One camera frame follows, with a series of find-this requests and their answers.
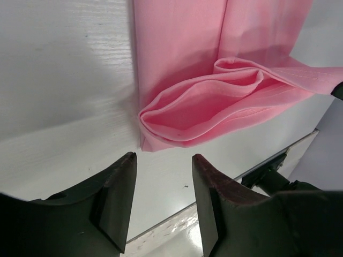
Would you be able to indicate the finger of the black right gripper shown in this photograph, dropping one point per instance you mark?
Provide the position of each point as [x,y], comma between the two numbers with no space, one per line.
[338,91]

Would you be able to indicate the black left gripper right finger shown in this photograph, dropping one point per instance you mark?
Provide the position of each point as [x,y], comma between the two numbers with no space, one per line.
[237,221]

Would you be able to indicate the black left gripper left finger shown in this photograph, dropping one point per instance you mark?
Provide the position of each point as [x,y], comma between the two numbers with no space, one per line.
[89,219]

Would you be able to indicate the pink t shirt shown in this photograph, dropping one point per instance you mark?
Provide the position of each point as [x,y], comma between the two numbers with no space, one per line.
[208,68]

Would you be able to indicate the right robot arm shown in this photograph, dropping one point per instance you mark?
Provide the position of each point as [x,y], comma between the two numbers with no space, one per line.
[267,176]

